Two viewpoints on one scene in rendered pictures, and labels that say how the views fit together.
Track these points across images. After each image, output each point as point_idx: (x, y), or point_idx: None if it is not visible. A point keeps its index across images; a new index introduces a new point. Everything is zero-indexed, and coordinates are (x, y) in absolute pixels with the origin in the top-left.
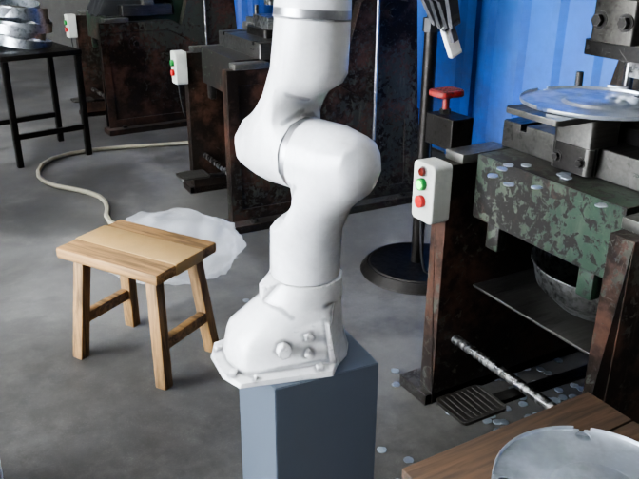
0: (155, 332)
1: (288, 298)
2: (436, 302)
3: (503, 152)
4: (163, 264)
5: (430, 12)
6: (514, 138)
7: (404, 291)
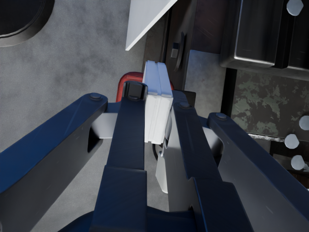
0: None
1: None
2: None
3: (246, 95)
4: None
5: (82, 166)
6: (253, 67)
7: (29, 37)
